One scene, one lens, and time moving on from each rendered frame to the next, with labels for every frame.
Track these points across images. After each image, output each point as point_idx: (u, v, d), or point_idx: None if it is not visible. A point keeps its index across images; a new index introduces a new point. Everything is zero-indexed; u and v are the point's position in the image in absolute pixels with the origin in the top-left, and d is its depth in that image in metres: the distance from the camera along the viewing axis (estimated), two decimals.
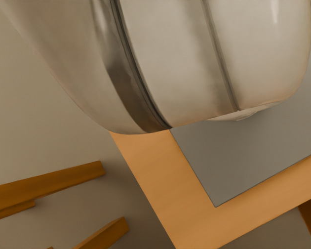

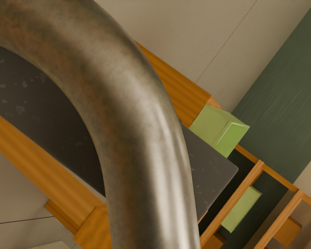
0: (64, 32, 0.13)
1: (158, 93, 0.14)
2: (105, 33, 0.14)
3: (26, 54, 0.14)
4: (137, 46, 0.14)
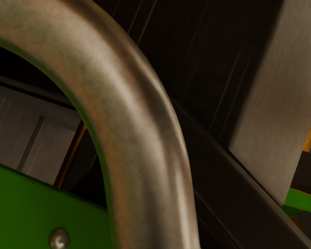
0: (64, 33, 0.14)
1: (157, 93, 0.14)
2: (105, 33, 0.14)
3: (27, 55, 0.14)
4: (137, 47, 0.15)
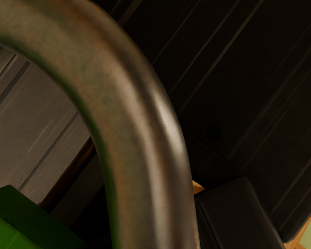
0: (65, 33, 0.13)
1: (158, 93, 0.14)
2: (105, 33, 0.14)
3: (27, 55, 0.14)
4: (137, 47, 0.15)
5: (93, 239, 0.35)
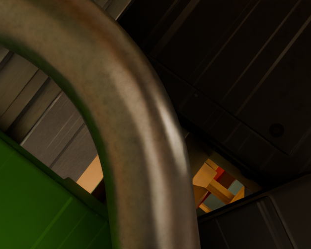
0: (65, 33, 0.14)
1: (158, 93, 0.14)
2: (106, 33, 0.14)
3: (28, 55, 0.14)
4: (138, 47, 0.15)
5: None
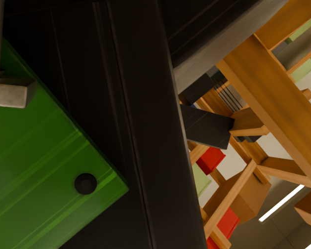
0: None
1: None
2: None
3: None
4: None
5: None
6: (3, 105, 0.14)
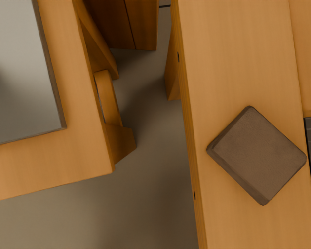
0: None
1: None
2: None
3: None
4: None
5: None
6: None
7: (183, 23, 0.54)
